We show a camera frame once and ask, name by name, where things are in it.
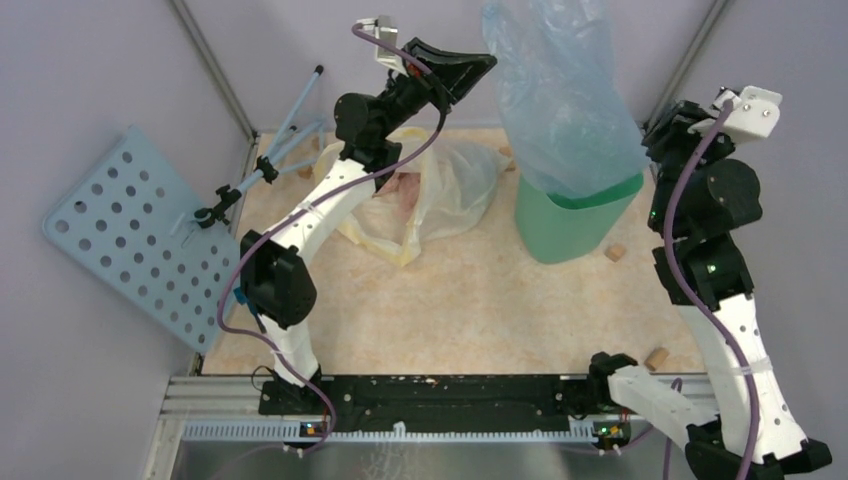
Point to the light blue plastic bag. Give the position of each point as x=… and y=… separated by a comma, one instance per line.
x=570, y=130

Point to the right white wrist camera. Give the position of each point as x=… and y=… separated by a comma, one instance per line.
x=755, y=114

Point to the wooden cube block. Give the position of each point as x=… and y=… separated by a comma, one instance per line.
x=615, y=252

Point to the light blue tripod stand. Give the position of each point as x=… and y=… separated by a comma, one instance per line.
x=286, y=138

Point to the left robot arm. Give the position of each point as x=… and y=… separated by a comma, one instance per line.
x=274, y=277

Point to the green plastic trash bin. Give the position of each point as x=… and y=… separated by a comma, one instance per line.
x=556, y=229

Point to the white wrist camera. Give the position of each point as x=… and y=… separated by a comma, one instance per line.
x=383, y=29
x=755, y=114

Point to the blue clamp block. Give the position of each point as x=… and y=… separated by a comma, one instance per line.
x=240, y=296

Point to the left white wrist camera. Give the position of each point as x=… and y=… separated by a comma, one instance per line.
x=383, y=29

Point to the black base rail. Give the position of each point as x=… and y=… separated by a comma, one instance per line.
x=450, y=404

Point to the translucent white yellow trash bag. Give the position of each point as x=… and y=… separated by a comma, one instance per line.
x=459, y=178

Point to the light blue perforated board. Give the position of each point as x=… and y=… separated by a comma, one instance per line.
x=130, y=222

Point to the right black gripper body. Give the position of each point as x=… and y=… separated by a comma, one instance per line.
x=669, y=142

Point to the small wooden block near tripod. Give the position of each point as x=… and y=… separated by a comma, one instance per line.
x=305, y=172

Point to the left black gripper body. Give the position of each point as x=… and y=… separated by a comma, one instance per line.
x=413, y=49

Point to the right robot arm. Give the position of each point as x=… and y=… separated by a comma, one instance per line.
x=702, y=194

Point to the pink bag inside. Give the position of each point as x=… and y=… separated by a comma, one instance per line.
x=406, y=187

